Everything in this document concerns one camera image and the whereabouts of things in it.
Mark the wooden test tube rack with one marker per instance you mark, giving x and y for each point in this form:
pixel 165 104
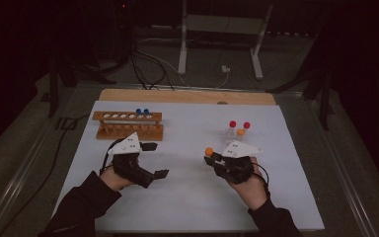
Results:
pixel 112 131

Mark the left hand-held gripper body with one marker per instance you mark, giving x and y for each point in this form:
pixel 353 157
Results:
pixel 125 146

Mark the blue-capped test tube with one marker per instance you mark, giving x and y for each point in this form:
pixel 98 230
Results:
pixel 138 111
pixel 146 111

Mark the clear plastic test tube rack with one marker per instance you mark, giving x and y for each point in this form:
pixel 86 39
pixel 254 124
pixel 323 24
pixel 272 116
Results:
pixel 227 136

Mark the white table mat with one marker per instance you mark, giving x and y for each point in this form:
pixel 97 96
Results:
pixel 184 197

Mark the person's left hand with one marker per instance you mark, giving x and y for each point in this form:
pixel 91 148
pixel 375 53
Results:
pixel 113 181

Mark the person's right hand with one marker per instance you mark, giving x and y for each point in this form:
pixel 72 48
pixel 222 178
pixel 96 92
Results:
pixel 251 191

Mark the metal floor rail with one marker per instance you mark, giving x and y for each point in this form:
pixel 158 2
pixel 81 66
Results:
pixel 19 174
pixel 345 177

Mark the black stand legs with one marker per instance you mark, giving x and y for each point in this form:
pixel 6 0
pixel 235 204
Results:
pixel 324 105
pixel 54 89

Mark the white metal stand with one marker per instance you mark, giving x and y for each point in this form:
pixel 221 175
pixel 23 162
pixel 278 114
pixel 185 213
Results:
pixel 223 24

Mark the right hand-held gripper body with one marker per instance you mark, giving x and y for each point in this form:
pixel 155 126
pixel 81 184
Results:
pixel 240 149

